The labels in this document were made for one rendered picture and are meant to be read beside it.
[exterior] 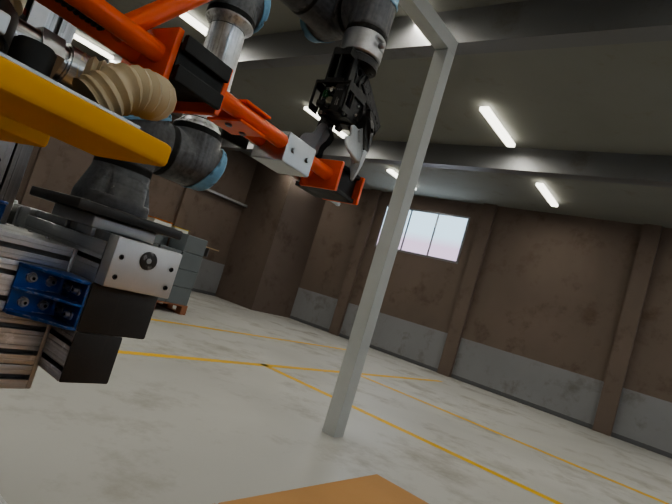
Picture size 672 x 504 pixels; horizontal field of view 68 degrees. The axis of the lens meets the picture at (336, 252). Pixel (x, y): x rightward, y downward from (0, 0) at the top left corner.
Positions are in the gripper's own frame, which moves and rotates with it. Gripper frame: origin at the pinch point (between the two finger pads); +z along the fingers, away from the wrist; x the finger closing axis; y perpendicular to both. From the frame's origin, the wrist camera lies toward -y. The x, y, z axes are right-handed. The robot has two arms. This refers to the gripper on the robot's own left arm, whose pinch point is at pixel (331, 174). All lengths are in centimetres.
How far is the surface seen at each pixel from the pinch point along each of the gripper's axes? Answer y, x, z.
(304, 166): 12.1, 3.7, 3.0
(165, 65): 39.5, 4.8, 2.8
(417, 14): -221, -130, -192
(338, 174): 4.4, 4.6, 1.2
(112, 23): 45.3, 3.8, 2.0
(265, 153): 17.3, 0.4, 3.5
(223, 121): 26.3, 0.4, 2.9
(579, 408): -1011, -26, 83
